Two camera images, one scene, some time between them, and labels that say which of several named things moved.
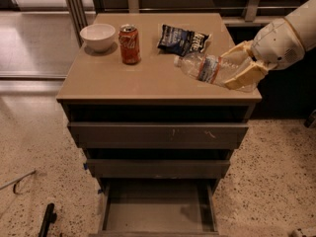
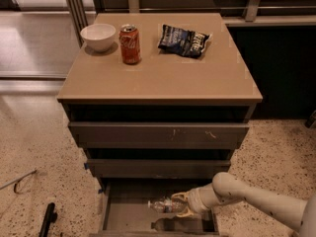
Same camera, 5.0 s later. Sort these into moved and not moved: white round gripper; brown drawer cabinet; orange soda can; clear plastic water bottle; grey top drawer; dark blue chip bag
Moved: clear plastic water bottle; white round gripper
Not moved: brown drawer cabinet; grey top drawer; orange soda can; dark blue chip bag
